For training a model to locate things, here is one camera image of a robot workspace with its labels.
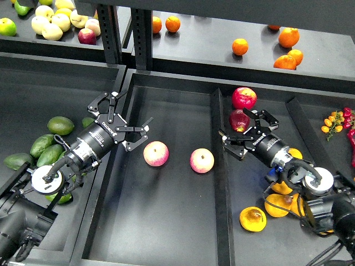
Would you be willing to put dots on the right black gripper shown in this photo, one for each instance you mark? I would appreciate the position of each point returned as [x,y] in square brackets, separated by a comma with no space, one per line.
[268,148]

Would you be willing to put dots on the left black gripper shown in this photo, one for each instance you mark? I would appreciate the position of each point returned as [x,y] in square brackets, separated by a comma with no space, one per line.
[110,128]

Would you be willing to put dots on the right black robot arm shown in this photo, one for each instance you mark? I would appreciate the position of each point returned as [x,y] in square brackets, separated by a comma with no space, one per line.
[322,201]

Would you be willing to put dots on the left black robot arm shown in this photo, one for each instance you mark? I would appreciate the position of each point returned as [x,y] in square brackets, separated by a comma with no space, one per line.
[31,193]

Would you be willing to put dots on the yellow pear with stem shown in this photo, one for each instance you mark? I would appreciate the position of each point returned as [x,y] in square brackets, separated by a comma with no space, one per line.
[295,153]

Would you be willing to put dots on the pale yellow pear right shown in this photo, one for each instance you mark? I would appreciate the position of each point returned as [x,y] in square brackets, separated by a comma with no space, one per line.
[78,20]

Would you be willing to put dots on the pale yellow pear front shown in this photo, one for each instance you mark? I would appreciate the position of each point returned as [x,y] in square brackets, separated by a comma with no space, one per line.
[51,31]

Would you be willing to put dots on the pale yellow pear centre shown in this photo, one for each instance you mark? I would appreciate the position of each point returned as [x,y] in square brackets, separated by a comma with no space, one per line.
[62,21]

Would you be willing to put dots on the pale yellow pear left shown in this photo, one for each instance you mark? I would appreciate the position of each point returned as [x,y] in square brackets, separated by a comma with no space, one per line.
[38,23]

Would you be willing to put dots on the dark red apple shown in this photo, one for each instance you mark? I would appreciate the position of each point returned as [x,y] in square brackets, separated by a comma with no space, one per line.
[239,121]

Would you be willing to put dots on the bright red apple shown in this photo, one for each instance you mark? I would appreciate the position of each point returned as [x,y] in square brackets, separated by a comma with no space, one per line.
[244,97]

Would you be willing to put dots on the pink apple left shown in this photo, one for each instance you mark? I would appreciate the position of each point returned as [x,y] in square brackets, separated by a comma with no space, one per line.
[156,153]

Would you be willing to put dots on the pink apple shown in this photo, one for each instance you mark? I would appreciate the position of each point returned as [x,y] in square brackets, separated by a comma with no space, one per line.
[201,160]
[156,153]

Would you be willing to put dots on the pink apple right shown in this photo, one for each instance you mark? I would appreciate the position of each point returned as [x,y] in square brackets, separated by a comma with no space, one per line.
[201,160]

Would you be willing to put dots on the orange front right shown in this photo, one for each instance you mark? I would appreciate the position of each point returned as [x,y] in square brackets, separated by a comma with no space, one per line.
[285,62]

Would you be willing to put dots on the orange cherry tomato cluster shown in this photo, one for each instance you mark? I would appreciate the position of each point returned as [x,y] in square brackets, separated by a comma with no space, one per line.
[333,124]

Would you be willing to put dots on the orange centre shelf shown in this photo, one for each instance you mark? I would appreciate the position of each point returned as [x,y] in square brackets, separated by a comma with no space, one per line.
[240,46]

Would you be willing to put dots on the orange shelf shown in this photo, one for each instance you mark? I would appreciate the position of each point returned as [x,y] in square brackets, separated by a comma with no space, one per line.
[240,46]
[173,24]

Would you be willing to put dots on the orange right small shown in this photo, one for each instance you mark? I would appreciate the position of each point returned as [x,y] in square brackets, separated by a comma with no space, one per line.
[297,55]

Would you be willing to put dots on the red apple on shelf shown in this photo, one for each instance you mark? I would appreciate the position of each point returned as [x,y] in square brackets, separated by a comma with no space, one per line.
[87,36]

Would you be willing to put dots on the red cherry tomato cluster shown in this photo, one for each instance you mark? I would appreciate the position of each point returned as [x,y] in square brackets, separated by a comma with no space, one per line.
[349,117]

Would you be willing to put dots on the red chili pepper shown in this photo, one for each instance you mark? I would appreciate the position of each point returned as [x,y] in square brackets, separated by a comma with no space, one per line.
[351,138]

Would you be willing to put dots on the large orange top right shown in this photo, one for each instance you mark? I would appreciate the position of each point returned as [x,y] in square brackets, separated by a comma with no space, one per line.
[289,37]

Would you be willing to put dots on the pink peach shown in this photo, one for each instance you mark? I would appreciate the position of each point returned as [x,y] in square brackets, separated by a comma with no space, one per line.
[93,24]

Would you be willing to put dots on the orange hidden under shelf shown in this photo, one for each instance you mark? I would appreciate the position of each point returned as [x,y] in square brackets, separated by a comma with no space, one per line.
[274,27]

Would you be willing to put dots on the orange left shelf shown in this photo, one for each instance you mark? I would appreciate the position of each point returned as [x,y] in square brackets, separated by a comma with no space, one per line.
[173,24]

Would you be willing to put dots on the yellow lemon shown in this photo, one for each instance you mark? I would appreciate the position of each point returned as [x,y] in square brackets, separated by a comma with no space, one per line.
[65,11]

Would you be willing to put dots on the black shelf post left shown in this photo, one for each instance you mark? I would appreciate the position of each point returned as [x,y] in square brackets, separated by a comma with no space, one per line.
[108,21]

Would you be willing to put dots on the black shelf post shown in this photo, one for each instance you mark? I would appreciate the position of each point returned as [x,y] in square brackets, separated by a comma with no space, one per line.
[142,26]
[108,21]

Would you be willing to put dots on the orange behind post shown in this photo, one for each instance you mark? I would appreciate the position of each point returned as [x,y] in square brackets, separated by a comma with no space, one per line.
[156,25]

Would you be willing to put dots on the black shelf post right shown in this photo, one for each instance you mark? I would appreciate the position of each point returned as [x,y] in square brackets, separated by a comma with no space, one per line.
[142,26]

